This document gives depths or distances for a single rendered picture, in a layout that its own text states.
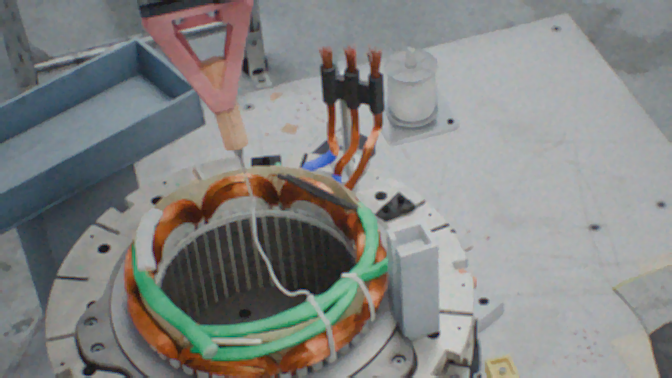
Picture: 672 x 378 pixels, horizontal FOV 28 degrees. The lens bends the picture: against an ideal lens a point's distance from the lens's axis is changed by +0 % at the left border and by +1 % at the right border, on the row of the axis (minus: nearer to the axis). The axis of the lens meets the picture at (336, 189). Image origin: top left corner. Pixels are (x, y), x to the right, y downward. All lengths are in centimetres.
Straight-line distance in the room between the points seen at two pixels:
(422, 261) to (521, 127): 72
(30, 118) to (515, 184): 56
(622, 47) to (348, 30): 60
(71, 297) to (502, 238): 59
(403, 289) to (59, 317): 26
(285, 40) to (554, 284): 172
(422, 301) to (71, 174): 40
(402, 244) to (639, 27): 220
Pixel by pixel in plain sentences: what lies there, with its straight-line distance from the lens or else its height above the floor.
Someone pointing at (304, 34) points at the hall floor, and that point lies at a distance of 309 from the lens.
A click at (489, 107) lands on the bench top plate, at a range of 166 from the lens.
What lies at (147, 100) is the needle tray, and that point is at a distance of 132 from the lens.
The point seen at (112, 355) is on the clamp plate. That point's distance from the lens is 100.
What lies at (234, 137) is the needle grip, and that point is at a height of 128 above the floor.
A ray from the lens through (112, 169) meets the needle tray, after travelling 125.
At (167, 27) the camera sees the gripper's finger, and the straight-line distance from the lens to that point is 83.
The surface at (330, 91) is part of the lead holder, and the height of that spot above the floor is 121.
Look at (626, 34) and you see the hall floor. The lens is 308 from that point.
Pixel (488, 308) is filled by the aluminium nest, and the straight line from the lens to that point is 140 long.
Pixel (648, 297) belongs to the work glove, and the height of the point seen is 79.
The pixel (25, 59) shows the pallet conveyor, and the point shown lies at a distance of 285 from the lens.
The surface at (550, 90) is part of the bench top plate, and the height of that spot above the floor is 78.
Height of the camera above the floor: 185
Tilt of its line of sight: 43 degrees down
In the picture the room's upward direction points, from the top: 5 degrees counter-clockwise
